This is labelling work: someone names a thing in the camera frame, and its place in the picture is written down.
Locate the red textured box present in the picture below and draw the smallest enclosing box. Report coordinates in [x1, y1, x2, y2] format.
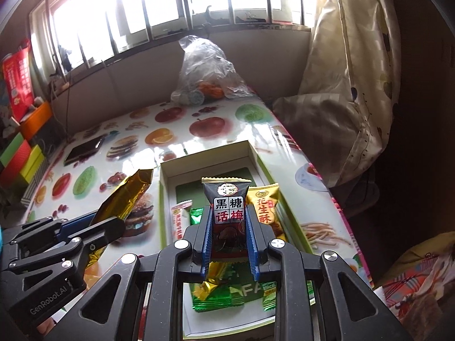
[0, 140, 32, 185]

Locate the yellow-green box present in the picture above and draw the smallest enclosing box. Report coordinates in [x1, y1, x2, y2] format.
[19, 145, 48, 185]

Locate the orange box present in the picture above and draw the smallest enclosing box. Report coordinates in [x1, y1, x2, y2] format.
[19, 101, 54, 139]

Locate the green and white cardboard box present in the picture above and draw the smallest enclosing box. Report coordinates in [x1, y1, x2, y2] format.
[158, 140, 374, 340]

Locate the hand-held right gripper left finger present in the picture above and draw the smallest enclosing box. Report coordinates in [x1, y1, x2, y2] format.
[44, 206, 214, 341]

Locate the white and brown snack packet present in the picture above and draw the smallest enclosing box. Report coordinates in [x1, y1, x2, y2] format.
[171, 199, 194, 244]

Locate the barred window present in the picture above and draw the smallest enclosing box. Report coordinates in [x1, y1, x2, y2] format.
[28, 0, 320, 75]

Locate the yellow snack packet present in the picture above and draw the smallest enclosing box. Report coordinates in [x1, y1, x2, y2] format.
[246, 183, 288, 242]

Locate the thin black cable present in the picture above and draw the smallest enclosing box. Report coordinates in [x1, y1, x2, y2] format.
[62, 73, 73, 139]

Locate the food printed tablecloth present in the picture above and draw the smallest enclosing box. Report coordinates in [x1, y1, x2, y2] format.
[21, 92, 374, 341]

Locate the black smartphone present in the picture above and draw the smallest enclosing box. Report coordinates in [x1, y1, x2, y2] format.
[64, 137, 105, 166]

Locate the clear plastic bag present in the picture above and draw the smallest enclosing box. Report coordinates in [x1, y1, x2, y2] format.
[171, 36, 255, 105]

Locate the long gold snack bar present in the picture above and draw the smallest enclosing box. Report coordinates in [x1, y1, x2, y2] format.
[194, 261, 231, 304]
[83, 168, 154, 274]

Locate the black snack packet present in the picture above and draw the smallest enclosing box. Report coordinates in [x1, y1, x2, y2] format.
[201, 177, 249, 261]

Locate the cream printed curtain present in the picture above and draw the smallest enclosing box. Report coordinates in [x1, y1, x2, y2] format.
[272, 0, 413, 189]

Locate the colourful printed cloth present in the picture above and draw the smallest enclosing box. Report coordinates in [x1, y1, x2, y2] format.
[373, 231, 455, 341]

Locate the black and white striped box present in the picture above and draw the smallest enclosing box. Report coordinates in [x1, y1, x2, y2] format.
[21, 156, 59, 207]

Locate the green snack packet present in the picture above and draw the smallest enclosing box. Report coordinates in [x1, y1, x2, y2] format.
[192, 261, 281, 313]
[189, 206, 206, 227]

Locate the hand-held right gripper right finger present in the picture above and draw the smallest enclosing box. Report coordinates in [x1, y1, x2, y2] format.
[245, 206, 406, 341]

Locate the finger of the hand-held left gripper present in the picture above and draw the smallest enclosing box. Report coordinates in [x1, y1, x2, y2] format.
[9, 217, 127, 285]
[11, 210, 98, 247]

